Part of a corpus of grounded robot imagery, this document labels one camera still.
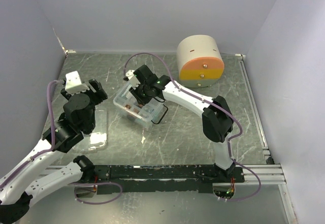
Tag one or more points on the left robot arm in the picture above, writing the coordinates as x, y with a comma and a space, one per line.
21, 187

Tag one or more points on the aluminium frame rail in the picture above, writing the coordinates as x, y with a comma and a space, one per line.
269, 173

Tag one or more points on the round drawer cabinet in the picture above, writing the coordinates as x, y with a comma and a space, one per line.
199, 61

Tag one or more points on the white gauze pad on lid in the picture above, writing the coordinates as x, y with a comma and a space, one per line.
98, 138

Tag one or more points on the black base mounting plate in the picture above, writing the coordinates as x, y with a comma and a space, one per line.
168, 178

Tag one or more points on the clear plastic storage box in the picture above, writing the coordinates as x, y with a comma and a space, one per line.
137, 109

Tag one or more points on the clear compartment tray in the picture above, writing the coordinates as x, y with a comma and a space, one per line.
134, 104

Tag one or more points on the clear plastic box lid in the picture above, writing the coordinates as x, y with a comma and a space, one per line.
101, 119

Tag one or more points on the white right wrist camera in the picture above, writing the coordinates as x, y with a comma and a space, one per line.
132, 78

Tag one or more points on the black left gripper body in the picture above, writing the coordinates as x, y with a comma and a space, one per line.
97, 96

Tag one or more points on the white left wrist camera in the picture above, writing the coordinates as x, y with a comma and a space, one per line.
74, 84

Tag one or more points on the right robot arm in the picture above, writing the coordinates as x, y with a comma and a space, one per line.
214, 112

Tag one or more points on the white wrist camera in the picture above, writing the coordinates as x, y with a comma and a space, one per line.
74, 84
132, 78

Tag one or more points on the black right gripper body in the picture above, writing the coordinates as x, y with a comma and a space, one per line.
141, 93

